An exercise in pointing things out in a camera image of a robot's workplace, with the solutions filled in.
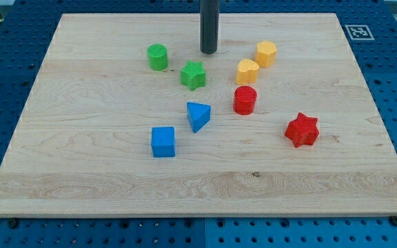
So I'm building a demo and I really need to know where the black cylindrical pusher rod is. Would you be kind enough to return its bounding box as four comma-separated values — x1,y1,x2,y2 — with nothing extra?
199,0,220,54

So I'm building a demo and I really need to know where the green cylinder block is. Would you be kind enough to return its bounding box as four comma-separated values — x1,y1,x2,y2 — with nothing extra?
147,43,168,71

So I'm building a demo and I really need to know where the green star block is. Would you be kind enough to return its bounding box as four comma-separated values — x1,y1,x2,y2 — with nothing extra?
181,61,206,91

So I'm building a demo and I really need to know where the yellow hexagon block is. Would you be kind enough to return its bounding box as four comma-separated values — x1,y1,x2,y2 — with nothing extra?
254,41,277,68

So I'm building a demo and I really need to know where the yellow heart block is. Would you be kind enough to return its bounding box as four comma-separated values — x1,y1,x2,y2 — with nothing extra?
236,59,260,85

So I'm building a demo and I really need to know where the red cylinder block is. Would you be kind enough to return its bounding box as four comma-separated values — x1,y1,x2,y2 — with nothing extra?
233,86,257,115

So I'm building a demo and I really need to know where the blue triangle block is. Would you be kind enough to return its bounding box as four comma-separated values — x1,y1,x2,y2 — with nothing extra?
187,102,211,133

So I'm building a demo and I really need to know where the light wooden board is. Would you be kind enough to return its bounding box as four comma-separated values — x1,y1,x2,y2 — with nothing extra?
0,13,397,218

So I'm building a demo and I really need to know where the blue cube block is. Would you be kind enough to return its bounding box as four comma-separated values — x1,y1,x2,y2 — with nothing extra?
151,127,176,158

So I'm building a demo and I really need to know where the white fiducial marker tag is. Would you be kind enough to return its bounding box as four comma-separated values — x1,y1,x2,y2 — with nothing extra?
345,24,374,41

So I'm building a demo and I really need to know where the red star block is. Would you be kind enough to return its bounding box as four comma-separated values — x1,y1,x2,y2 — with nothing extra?
285,112,319,148

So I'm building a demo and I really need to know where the black bolt front right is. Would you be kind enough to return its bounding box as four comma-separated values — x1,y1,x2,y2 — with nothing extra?
389,216,397,227

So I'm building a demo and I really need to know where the black bolt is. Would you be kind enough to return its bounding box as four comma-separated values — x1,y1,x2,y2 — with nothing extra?
7,218,19,229
389,216,397,227

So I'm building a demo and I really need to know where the black bolt front left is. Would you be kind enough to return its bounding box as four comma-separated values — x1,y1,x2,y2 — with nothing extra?
7,218,19,229

